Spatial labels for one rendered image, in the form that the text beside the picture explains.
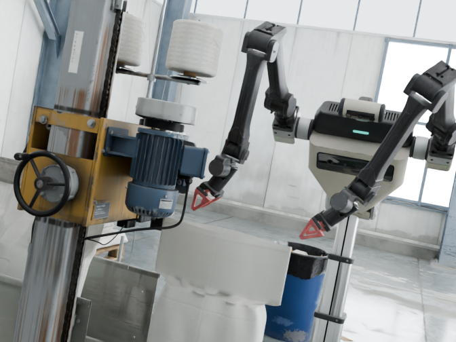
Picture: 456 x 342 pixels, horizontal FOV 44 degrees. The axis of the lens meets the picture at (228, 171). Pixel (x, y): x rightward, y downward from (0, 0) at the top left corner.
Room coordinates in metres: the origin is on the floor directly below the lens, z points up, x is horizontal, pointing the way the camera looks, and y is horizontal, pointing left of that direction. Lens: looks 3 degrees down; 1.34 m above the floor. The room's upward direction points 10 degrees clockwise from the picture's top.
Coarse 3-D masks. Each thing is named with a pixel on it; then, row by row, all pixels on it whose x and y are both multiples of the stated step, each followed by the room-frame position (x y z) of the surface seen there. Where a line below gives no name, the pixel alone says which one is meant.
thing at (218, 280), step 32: (192, 224) 2.00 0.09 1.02; (160, 256) 2.00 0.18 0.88; (192, 256) 1.92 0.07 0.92; (224, 256) 1.87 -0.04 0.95; (256, 256) 1.86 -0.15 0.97; (288, 256) 1.85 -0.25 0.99; (192, 288) 1.90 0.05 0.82; (224, 288) 1.86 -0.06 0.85; (256, 288) 1.86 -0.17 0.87; (160, 320) 1.91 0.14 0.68; (192, 320) 1.86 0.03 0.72; (224, 320) 1.83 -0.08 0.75; (256, 320) 1.82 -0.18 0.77
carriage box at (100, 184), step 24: (48, 120) 1.63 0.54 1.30; (72, 120) 1.60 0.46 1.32; (96, 120) 1.58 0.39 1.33; (96, 144) 1.58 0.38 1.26; (24, 168) 1.64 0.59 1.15; (96, 168) 1.58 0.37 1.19; (120, 168) 1.72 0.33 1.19; (24, 192) 1.64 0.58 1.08; (96, 192) 1.61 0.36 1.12; (120, 192) 1.74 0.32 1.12; (72, 216) 1.59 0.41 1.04; (120, 216) 1.77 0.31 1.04
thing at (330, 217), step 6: (324, 210) 1.89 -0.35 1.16; (330, 210) 1.82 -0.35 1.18; (336, 210) 1.81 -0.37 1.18; (318, 216) 1.80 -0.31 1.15; (324, 216) 1.82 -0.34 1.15; (330, 216) 1.81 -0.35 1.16; (336, 216) 1.80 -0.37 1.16; (342, 216) 1.80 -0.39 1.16; (324, 222) 1.79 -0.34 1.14; (330, 222) 1.81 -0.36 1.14; (336, 222) 1.81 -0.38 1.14; (330, 228) 1.80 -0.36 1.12
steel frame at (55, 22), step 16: (64, 0) 7.49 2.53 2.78; (176, 0) 10.55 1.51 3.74; (48, 16) 7.19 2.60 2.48; (64, 16) 7.48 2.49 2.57; (176, 16) 10.53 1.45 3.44; (48, 32) 7.27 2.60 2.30; (64, 32) 7.47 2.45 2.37; (48, 48) 7.53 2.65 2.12; (160, 48) 10.59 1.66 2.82; (48, 64) 7.52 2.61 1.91; (160, 64) 10.58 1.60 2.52; (48, 80) 7.51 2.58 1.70; (160, 80) 10.56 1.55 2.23; (48, 96) 7.49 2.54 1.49; (160, 96) 10.54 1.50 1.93; (32, 112) 7.43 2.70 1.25; (448, 224) 8.73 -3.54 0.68; (448, 240) 8.71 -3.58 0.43; (448, 256) 8.70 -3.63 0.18
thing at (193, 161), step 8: (184, 152) 1.62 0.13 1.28; (192, 152) 1.62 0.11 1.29; (200, 152) 1.62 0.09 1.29; (208, 152) 1.63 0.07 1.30; (184, 160) 1.62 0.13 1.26; (192, 160) 1.62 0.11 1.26; (200, 160) 1.62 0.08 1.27; (184, 168) 1.62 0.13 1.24; (192, 168) 1.62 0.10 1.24; (200, 168) 1.63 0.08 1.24; (192, 176) 1.63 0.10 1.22; (200, 176) 1.63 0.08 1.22
